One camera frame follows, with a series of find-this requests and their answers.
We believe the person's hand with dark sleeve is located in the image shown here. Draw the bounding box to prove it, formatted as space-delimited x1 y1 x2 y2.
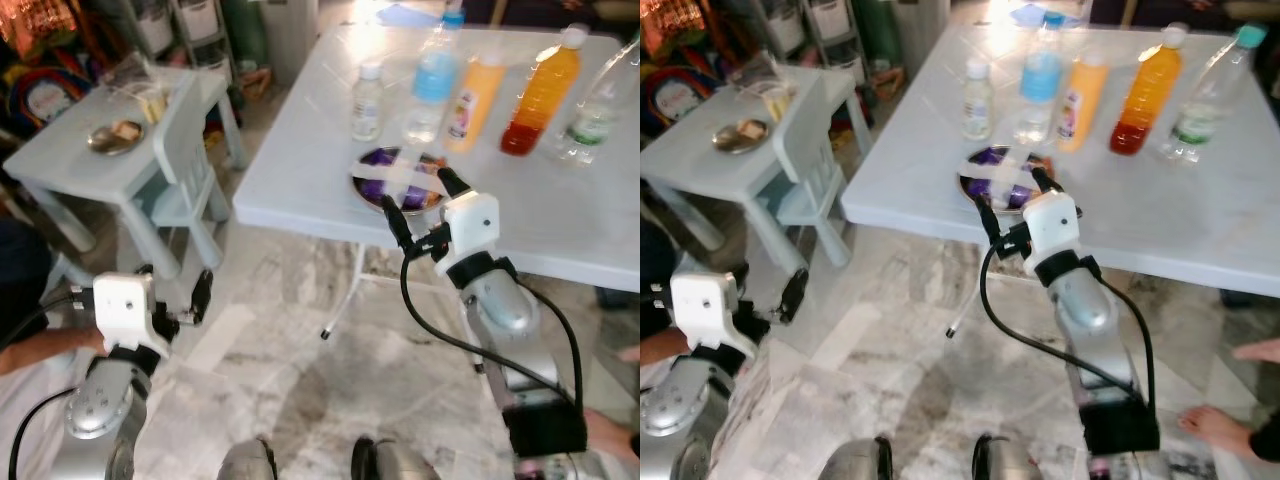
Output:
1180 405 1256 456
585 410 641 466

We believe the large steel bowl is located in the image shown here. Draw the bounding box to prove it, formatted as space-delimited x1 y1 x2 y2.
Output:
958 146 1051 213
350 147 451 214

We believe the pale blue children's chair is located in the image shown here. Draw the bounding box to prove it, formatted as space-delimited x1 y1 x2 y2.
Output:
130 75 233 271
768 75 853 271

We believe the yellow drink bottle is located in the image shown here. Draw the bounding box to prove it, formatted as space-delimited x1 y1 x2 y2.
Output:
445 52 509 154
1057 52 1111 153

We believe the small clear bottle white cap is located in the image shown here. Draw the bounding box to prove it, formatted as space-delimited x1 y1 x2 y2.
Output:
960 58 996 141
350 60 386 143

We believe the clear bottle blue label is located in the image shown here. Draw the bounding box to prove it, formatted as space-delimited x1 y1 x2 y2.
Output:
1013 12 1069 146
403 8 466 146

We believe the large white folding table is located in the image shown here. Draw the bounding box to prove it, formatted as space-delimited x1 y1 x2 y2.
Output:
232 22 641 341
842 22 1280 341

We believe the orange juice bottle white cap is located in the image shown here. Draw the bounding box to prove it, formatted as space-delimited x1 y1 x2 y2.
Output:
1108 25 1191 156
500 25 589 157

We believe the small pale children's table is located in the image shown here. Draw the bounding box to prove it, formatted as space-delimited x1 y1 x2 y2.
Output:
640 65 861 281
3 65 249 281

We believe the small steel bowl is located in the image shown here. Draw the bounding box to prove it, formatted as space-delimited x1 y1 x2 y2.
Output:
87 120 146 156
713 120 771 155

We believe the clear bottle green label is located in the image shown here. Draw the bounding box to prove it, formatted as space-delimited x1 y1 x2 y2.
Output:
548 35 641 166
1160 25 1269 164

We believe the robot left leg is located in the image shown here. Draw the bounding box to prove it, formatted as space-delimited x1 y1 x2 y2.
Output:
818 437 893 480
218 437 279 480

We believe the robot leg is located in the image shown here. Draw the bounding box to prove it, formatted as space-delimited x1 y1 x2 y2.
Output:
972 435 1041 480
818 437 893 480
218 437 279 480
350 437 441 480

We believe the small glass cup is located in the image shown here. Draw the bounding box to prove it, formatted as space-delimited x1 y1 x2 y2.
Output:
135 85 171 126
762 85 796 123

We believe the round colourful bag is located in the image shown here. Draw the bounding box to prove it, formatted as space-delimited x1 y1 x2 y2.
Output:
10 65 96 133
645 65 726 131

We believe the clear plastic bag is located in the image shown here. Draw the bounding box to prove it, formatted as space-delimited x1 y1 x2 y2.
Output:
105 52 161 91
735 50 791 91

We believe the green cylinder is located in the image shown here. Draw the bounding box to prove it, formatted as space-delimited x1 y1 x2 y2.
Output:
855 0 906 71
222 0 271 71

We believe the robot right leg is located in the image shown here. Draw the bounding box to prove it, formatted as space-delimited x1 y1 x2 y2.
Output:
972 435 1041 480
350 437 441 480

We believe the grey plastic drawer unit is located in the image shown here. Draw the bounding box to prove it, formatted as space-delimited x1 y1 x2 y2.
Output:
770 0 861 71
130 0 231 71

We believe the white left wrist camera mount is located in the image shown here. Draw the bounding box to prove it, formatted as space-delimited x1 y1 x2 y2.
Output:
670 272 759 361
92 272 173 353

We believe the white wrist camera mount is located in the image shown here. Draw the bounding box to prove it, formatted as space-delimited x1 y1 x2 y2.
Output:
670 272 759 361
440 192 501 269
1022 190 1081 263
92 272 173 353

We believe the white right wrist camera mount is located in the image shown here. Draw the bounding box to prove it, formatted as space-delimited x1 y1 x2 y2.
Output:
440 192 501 269
1022 190 1081 263

